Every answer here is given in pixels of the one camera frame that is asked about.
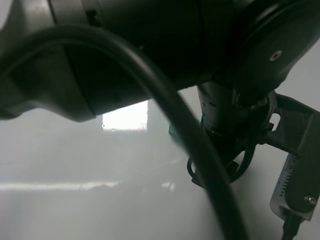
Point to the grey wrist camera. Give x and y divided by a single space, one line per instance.
298 188

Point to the green building block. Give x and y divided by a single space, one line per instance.
174 135

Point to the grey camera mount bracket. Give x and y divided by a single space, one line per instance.
298 130

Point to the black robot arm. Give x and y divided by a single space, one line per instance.
235 51

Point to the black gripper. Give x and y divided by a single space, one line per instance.
234 130

